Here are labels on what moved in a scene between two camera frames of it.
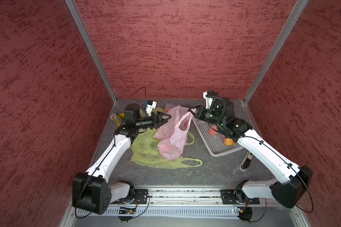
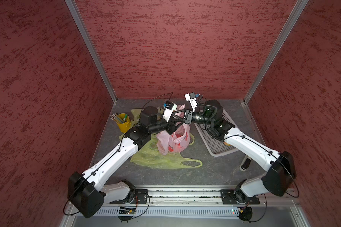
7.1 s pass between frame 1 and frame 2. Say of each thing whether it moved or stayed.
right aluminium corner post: stayed
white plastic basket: stayed
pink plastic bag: moved
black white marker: stayed
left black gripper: moved
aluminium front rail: stayed
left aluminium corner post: stayed
